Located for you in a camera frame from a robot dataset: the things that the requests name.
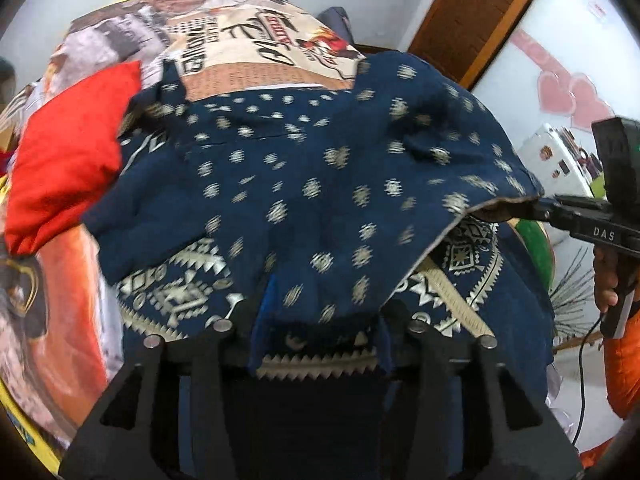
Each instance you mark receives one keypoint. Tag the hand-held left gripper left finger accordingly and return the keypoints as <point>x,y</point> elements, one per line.
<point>265,305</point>

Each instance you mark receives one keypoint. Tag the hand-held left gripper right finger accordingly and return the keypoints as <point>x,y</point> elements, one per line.
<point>430,360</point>

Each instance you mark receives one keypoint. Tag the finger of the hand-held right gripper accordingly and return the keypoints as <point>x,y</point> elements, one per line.
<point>547,210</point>

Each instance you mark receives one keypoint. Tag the navy patterned hoodie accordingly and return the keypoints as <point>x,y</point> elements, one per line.
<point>325,210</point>

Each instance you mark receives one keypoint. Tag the person's right hand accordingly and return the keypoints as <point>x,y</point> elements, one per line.
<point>607,280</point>

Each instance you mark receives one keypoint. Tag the green round cushion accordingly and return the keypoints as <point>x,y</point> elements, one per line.
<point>537,250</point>

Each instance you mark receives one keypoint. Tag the white stickered case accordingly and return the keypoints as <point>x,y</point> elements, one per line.
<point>555,155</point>

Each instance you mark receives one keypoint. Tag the brown wooden door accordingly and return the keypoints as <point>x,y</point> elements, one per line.
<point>475,15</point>

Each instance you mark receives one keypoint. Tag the red cloth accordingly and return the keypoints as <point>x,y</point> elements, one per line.
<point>70,160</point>

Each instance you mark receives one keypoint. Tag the printed blanket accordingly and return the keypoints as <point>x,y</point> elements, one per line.
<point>225,40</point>

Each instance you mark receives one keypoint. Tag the yellow plush toy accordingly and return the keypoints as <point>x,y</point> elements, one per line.
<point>20,425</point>

